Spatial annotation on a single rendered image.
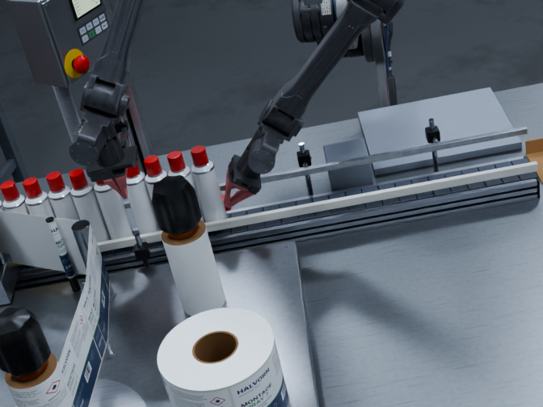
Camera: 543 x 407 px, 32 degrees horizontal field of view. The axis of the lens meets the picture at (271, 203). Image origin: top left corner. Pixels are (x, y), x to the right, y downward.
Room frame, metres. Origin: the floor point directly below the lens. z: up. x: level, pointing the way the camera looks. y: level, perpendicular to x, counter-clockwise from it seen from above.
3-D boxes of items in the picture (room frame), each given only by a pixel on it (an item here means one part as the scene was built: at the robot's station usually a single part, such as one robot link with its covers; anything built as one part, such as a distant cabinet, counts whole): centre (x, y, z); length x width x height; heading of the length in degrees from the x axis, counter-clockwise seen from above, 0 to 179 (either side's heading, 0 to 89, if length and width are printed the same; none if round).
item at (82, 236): (1.60, 0.39, 0.97); 0.05 x 0.05 x 0.19
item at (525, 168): (1.72, -0.05, 0.90); 1.07 x 0.01 x 0.02; 86
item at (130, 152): (1.68, 0.30, 1.17); 0.10 x 0.07 x 0.07; 84
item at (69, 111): (1.89, 0.39, 1.18); 0.04 x 0.04 x 0.21
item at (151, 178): (1.77, 0.23, 0.98); 0.05 x 0.05 x 0.20
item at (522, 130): (1.80, -0.06, 0.95); 1.07 x 0.01 x 0.01; 86
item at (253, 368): (1.19, 0.14, 0.95); 0.20 x 0.20 x 0.14
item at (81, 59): (1.79, 0.32, 1.32); 0.04 x 0.03 x 0.04; 141
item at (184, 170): (1.77, 0.18, 0.98); 0.05 x 0.05 x 0.20
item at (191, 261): (1.49, 0.18, 1.03); 0.09 x 0.09 x 0.30
